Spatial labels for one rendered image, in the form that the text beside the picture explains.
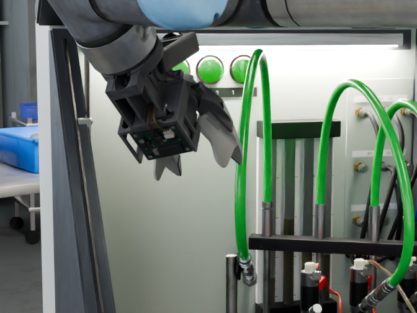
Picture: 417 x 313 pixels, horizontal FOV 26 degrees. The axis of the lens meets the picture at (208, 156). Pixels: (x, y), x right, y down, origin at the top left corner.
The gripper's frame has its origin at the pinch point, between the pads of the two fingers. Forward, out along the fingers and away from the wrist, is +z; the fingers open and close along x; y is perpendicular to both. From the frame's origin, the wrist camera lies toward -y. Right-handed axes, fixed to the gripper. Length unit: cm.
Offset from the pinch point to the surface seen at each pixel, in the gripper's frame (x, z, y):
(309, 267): 1.2, 33.8, -6.2
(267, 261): -11, 46, -17
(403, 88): 14, 45, -50
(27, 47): -331, 287, -432
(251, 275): -4.0, 24.6, 0.2
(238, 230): -1.0, 12.8, 1.4
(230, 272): -6.1, 22.2, 1.0
